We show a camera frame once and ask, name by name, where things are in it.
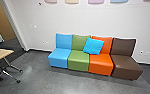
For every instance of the brown wooden door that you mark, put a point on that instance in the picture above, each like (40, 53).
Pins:
(1, 20)

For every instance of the green sofa chair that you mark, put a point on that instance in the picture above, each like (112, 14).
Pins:
(79, 60)

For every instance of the blue sofa chair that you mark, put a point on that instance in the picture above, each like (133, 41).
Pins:
(61, 56)

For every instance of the cyan pillow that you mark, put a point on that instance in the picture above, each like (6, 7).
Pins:
(93, 46)

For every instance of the orange sofa chair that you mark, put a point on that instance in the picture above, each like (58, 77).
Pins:
(101, 62)

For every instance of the brown sofa chair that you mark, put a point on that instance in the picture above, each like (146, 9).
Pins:
(124, 64)

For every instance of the white wall outlet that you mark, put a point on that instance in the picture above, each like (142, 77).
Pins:
(141, 52)
(43, 42)

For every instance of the yellow wall poster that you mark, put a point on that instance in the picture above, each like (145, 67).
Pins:
(71, 1)

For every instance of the white wall switch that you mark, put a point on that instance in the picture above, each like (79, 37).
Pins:
(33, 26)

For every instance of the orange wall poster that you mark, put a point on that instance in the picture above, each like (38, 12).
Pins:
(51, 1)

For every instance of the small dark wall sensor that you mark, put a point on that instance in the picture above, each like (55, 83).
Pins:
(40, 3)

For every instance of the light blue wall poster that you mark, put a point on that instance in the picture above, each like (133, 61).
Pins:
(119, 1)

